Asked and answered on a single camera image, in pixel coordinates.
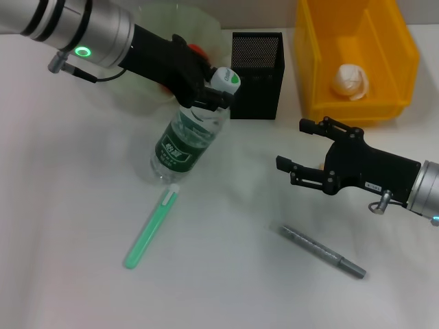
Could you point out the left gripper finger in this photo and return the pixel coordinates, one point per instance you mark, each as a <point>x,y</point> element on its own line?
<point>216,99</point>
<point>208,73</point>

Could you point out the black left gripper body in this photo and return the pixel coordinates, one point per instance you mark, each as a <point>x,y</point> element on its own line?
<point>161,65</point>

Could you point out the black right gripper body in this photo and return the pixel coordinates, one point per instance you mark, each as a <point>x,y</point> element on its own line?
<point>370,171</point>

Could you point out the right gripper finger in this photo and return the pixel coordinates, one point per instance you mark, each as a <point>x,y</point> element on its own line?
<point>284,164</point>
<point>310,127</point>

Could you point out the clear water bottle green label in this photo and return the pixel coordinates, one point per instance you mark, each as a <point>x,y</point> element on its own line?
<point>181,147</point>

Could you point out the white garlic bulb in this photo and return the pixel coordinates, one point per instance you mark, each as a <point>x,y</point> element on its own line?
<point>350,82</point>

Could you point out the green pen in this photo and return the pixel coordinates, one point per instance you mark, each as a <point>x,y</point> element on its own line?
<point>151,233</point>

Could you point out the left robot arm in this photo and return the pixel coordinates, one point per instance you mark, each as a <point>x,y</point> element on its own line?
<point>68,24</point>

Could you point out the beige eraser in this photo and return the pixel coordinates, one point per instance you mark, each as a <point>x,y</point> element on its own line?
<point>321,167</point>

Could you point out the black mesh pen holder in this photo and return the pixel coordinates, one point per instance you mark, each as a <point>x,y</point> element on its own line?
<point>257,99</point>

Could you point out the grey marker pen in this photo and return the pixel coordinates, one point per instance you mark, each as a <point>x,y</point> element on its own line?
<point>319,250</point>

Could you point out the pale green glass bowl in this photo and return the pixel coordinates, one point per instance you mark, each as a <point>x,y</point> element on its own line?
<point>154,20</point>

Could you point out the yellow plastic bin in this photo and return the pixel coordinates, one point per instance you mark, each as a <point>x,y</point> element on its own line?
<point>360,113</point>

